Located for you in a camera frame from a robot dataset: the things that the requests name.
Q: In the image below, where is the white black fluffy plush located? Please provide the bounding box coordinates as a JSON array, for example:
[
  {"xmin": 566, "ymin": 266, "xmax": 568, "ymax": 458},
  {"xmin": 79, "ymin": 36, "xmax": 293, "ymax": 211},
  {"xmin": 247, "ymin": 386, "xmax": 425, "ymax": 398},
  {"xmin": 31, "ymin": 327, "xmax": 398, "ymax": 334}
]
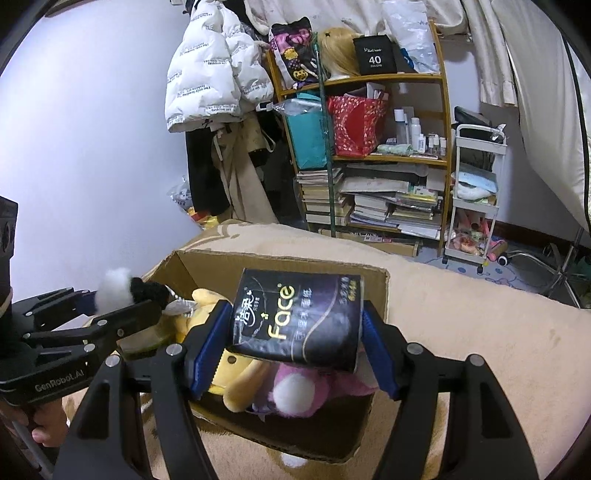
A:
[{"xmin": 94, "ymin": 268, "xmax": 171, "ymax": 315}]

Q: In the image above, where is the yellow plush dog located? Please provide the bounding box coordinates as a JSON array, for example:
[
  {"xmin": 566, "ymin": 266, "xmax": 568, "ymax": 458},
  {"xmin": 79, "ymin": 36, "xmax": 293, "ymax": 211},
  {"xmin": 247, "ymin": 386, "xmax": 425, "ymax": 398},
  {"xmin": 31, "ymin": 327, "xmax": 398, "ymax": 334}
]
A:
[{"xmin": 164, "ymin": 288, "xmax": 270, "ymax": 413}]

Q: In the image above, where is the pink plush bear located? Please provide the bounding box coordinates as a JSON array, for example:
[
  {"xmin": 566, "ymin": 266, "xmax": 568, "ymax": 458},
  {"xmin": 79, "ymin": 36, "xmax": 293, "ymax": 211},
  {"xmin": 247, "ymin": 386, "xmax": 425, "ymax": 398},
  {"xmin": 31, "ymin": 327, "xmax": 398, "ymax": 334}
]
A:
[{"xmin": 247, "ymin": 349, "xmax": 378, "ymax": 418}]

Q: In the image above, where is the black Face tissue pack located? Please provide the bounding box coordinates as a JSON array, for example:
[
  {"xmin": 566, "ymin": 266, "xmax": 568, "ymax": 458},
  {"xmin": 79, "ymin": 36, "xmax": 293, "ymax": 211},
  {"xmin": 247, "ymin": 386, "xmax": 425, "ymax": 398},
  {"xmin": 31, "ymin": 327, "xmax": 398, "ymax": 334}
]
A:
[{"xmin": 228, "ymin": 269, "xmax": 363, "ymax": 373}]

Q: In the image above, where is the green tissue pack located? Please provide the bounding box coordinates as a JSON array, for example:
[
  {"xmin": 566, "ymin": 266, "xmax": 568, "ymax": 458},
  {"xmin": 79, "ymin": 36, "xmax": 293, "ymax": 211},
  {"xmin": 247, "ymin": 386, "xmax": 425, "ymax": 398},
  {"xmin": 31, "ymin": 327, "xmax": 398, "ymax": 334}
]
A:
[{"xmin": 116, "ymin": 315, "xmax": 176, "ymax": 361}]

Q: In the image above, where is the person's left hand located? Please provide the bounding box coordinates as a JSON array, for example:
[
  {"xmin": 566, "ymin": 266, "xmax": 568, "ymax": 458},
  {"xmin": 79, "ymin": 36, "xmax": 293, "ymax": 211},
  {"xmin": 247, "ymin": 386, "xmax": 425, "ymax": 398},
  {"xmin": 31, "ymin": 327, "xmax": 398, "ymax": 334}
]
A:
[{"xmin": 1, "ymin": 399, "xmax": 68, "ymax": 448}]

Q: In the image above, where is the open cardboard box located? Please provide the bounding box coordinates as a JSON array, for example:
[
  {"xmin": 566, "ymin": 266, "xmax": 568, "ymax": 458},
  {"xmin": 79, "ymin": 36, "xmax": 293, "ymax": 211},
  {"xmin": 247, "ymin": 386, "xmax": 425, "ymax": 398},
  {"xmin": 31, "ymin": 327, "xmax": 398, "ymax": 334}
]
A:
[{"xmin": 122, "ymin": 249, "xmax": 388, "ymax": 463}]

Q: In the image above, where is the beige hanging coat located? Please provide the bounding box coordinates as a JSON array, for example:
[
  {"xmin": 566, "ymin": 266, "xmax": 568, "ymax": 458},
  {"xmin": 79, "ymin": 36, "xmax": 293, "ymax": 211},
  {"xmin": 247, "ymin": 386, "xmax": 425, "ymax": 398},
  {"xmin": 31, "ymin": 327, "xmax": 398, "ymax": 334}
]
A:
[{"xmin": 211, "ymin": 112, "xmax": 277, "ymax": 224}]

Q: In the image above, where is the stack of books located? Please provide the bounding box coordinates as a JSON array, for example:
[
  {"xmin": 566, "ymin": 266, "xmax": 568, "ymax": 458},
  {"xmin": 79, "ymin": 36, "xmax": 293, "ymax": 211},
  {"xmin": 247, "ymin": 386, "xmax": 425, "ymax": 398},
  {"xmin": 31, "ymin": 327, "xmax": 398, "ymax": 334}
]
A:
[{"xmin": 295, "ymin": 162, "xmax": 446, "ymax": 240}]

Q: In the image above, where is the white puffer jacket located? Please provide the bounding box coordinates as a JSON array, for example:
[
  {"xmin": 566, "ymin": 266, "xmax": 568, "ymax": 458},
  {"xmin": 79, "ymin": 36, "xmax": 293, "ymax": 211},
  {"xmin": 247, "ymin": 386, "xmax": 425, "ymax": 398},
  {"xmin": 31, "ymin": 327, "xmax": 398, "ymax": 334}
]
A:
[{"xmin": 164, "ymin": 1, "xmax": 273, "ymax": 133}]

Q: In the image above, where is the white rolling cart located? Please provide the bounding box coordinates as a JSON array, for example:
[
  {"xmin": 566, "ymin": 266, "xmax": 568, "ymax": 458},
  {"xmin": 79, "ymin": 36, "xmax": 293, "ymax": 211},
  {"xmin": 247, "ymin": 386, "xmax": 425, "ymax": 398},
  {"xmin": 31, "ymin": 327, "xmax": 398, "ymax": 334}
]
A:
[{"xmin": 443, "ymin": 123, "xmax": 507, "ymax": 275}]

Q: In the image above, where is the teal bag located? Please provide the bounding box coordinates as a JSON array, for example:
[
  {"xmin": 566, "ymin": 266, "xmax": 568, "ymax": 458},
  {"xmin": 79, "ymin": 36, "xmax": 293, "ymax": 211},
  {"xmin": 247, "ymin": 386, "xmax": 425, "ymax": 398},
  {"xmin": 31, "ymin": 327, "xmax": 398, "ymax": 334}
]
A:
[{"xmin": 284, "ymin": 92, "xmax": 327, "ymax": 170}]

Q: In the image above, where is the wooden bookshelf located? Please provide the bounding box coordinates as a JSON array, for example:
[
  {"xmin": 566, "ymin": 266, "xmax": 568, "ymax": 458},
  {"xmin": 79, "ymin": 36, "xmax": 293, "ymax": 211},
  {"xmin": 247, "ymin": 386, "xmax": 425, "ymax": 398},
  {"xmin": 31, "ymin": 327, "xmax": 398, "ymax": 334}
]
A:
[{"xmin": 267, "ymin": 18, "xmax": 452, "ymax": 244}]

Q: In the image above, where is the red patterned bag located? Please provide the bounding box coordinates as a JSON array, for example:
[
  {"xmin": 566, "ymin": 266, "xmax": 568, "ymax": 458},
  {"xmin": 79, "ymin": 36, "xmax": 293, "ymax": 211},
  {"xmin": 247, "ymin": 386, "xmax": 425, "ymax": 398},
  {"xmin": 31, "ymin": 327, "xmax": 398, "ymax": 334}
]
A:
[{"xmin": 328, "ymin": 95, "xmax": 388, "ymax": 158}]

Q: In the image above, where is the beige curtain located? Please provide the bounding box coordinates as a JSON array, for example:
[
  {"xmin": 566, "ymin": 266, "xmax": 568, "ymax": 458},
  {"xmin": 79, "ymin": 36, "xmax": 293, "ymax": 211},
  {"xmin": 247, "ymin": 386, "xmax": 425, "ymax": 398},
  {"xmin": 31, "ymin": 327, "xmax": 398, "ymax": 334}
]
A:
[{"xmin": 245, "ymin": 0, "xmax": 517, "ymax": 107}]

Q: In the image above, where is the blonde wig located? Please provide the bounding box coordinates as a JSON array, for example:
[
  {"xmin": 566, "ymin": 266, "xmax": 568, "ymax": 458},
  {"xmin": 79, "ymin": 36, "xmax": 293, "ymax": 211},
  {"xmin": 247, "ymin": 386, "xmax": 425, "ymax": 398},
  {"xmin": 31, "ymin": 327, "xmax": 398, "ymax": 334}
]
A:
[{"xmin": 318, "ymin": 27, "xmax": 360, "ymax": 78}]

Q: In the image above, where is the black 40 box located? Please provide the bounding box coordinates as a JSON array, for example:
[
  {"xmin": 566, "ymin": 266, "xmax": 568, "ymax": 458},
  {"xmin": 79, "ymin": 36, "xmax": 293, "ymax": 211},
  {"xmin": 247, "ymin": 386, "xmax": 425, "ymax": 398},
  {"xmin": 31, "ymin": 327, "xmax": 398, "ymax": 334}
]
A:
[{"xmin": 353, "ymin": 35, "xmax": 398, "ymax": 75}]

